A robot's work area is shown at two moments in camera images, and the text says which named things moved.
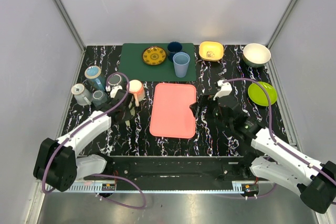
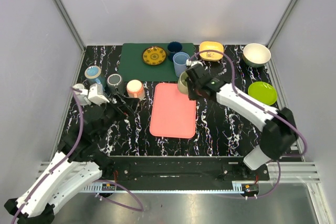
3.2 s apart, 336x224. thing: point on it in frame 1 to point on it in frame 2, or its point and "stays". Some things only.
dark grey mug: x=114 y=79 stays
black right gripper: x=207 y=100 to x=191 y=96
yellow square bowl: x=211 y=51 stays
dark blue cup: x=174 y=48 stays
